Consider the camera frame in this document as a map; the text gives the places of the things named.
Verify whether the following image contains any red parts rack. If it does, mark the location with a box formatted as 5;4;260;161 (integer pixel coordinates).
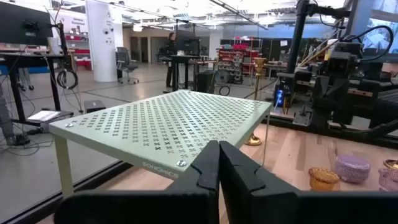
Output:
216;43;264;85

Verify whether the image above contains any flat grey device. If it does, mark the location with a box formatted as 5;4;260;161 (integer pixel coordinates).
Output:
26;109;75;127

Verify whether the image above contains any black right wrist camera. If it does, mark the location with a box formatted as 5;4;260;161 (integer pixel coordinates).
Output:
325;42;364;77

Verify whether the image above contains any white round pillar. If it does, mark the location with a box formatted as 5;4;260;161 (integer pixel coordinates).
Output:
85;0;124;83

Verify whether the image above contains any small black box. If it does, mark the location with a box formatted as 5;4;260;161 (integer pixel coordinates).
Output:
83;99;107;114

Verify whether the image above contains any grey office chair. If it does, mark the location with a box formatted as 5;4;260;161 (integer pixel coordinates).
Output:
115;46;140;85

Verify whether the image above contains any computer tower with blue light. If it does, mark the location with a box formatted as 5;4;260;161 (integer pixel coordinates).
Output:
272;81;289;109

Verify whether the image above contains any clear glass candle holder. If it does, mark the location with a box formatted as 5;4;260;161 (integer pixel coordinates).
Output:
326;138;340;170

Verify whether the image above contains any shelving with red bins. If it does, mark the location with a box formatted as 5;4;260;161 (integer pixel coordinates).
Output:
63;30;93;72

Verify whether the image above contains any orange patterned candle tin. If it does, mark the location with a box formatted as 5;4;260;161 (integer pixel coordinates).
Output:
308;167;340;192

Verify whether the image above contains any pale green perforated metal shelf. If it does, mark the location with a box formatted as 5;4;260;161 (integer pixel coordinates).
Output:
49;89;273;200

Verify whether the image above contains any tall gold candlestick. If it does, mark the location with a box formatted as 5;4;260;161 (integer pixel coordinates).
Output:
244;57;268;147

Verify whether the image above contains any coiled black cable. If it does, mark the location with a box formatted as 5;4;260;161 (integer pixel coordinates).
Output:
55;68;79;91

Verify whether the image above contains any black standing desk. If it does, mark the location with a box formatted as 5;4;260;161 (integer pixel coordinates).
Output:
169;55;218;93

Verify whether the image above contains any person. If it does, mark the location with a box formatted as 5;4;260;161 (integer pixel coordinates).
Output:
165;32;178;88

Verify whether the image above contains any black vertical post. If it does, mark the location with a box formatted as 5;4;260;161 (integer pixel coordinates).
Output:
285;0;352;75

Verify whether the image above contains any black desk monitor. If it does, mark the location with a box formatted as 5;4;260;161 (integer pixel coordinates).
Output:
175;29;200;57

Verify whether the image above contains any purple patterned candle tin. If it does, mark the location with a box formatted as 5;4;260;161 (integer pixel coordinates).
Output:
334;154;372;184

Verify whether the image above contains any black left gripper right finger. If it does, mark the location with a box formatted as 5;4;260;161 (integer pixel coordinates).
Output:
220;140;398;224

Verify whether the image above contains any large black monitor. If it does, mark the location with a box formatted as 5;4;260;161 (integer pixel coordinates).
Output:
0;1;54;47

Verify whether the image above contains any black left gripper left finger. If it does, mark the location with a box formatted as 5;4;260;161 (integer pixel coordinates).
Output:
54;139;221;224

